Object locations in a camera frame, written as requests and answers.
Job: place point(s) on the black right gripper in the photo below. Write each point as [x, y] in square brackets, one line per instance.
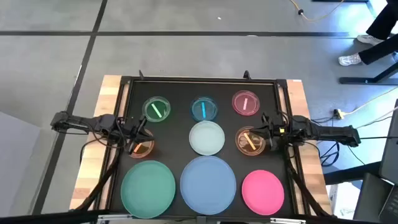
[275, 133]

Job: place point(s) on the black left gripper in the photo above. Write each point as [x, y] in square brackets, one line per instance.
[132, 133]

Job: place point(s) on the large green plastic plate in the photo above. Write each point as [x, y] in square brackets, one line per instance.
[148, 189]

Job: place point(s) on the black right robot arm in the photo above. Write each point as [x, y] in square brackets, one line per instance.
[326, 132]

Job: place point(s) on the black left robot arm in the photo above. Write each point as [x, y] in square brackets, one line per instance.
[77, 123]

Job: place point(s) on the orange translucent small plate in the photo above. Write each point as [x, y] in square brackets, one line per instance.
[146, 151]

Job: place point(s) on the green translucent small plate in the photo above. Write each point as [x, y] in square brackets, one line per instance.
[149, 115]

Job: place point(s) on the amber translucent small plate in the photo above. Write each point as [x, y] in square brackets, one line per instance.
[245, 150]

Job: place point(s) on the pink translucent small plate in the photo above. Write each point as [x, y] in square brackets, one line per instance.
[239, 107]

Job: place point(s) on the black table mat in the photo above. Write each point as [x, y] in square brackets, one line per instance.
[180, 140]

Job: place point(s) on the pale white medium plate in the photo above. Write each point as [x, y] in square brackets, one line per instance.
[206, 138]

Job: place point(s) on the blue translucent small plate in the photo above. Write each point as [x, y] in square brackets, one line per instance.
[197, 115]

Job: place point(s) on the pink opaque plastic plate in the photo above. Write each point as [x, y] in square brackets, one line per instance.
[263, 193]

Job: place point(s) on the large blue plastic plate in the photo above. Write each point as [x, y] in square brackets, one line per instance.
[208, 185]

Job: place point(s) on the yellow power strip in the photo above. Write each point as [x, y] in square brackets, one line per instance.
[339, 114]

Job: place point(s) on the black desk leg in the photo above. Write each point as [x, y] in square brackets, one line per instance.
[348, 175]

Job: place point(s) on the white cardboard box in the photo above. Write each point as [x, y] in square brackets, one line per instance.
[342, 202]

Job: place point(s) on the person's shoe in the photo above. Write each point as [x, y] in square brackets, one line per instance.
[368, 39]
[349, 59]

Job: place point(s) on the black desk foot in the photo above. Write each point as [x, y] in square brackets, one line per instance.
[367, 80]

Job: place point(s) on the grey cabinet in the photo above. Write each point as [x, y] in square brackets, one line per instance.
[15, 168]

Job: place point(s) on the person's leg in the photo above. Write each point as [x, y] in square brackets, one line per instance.
[381, 49]
[382, 21]

